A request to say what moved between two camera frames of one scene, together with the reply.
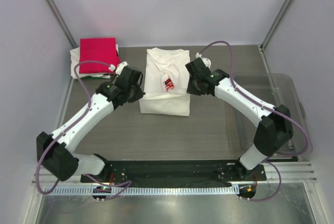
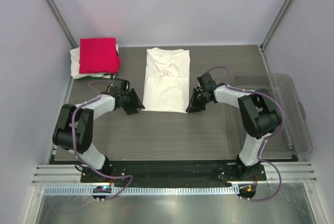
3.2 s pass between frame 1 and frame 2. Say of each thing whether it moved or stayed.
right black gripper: moved
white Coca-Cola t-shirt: stayed
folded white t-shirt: stayed
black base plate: stayed
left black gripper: moved
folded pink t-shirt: stayed
